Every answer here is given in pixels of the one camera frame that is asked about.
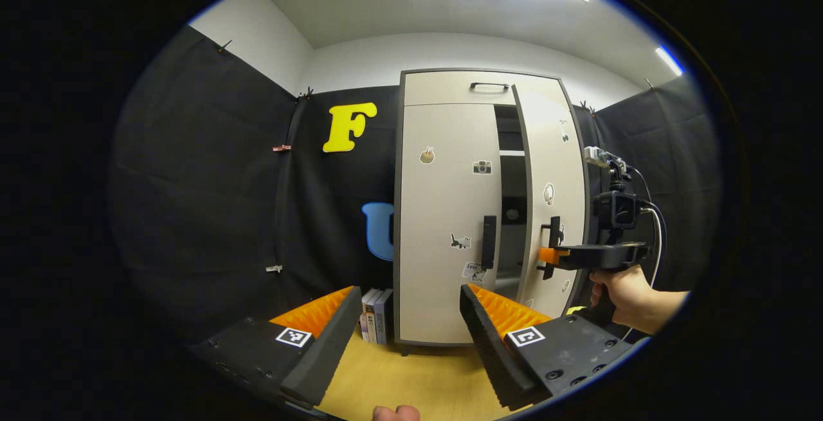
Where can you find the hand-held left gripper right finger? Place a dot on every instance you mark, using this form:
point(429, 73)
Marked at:
point(485, 337)

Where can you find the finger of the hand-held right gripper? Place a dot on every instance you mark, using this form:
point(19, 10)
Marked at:
point(553, 256)

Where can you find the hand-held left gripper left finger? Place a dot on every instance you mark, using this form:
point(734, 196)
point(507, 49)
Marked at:
point(331, 337)

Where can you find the beige cabinet door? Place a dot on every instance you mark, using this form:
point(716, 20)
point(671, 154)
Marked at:
point(443, 202)
point(559, 170)

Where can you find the beige double-door shoe cabinet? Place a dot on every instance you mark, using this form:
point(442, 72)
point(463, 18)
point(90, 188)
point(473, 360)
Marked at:
point(443, 87)

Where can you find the upright pale book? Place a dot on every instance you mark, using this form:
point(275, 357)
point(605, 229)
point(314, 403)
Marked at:
point(363, 324)

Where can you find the upright white book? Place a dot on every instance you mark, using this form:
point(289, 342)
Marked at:
point(371, 318)

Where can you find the upright grey book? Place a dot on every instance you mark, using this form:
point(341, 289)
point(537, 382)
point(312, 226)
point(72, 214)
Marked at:
point(384, 318)

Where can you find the black backdrop cloth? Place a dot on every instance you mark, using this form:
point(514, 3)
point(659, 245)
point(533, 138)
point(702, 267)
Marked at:
point(206, 202)

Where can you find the small ceiling light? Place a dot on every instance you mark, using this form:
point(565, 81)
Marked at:
point(669, 60)

